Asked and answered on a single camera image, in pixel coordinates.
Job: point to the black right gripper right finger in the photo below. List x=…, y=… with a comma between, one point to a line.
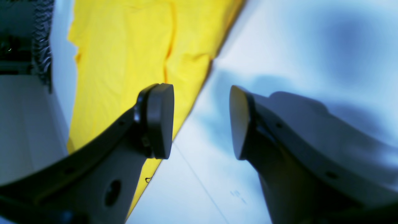
x=313, y=167

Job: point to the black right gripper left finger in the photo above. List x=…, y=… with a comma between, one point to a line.
x=97, y=183

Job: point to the yellow orange T-shirt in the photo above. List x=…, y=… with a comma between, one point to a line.
x=123, y=46

